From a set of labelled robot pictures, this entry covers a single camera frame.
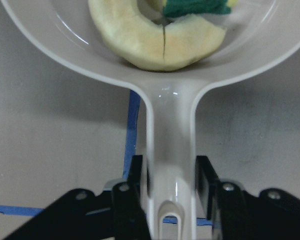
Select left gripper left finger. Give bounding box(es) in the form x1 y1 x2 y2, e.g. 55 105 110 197
6 155 151 240

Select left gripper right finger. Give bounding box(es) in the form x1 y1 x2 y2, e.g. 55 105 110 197
195 155 300 240

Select beige plastic dustpan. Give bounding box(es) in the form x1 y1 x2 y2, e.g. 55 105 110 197
2 0 300 240

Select yellow green sponge piece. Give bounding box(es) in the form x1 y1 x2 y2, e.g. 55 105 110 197
162 0 238 18

